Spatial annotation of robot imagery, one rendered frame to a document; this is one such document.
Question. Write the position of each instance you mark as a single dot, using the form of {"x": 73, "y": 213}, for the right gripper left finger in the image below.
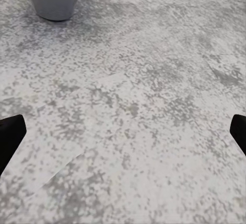
{"x": 12, "y": 132}

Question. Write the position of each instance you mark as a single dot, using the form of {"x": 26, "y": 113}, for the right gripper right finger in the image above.
{"x": 238, "y": 131}

